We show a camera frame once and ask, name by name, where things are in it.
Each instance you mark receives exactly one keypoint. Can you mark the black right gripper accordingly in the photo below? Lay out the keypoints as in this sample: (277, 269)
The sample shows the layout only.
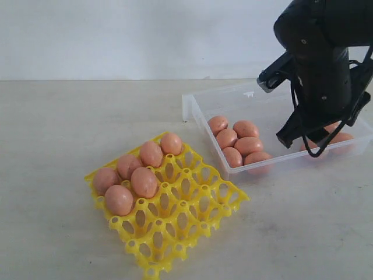
(323, 101)

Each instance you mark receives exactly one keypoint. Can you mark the brown egg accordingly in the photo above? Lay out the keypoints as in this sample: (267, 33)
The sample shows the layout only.
(144, 182)
(331, 127)
(119, 200)
(171, 143)
(256, 157)
(104, 178)
(244, 128)
(341, 137)
(127, 164)
(217, 124)
(226, 138)
(248, 145)
(233, 157)
(151, 154)
(314, 148)

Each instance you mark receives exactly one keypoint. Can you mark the clear plastic container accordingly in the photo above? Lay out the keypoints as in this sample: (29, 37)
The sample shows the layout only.
(269, 112)

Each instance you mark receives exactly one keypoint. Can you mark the yellow plastic egg tray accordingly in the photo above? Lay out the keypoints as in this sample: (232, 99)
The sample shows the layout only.
(191, 201)

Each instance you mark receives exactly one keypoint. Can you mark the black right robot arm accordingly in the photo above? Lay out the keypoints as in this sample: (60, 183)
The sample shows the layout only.
(318, 35)

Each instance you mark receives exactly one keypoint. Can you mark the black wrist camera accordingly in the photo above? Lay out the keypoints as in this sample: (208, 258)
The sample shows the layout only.
(276, 73)

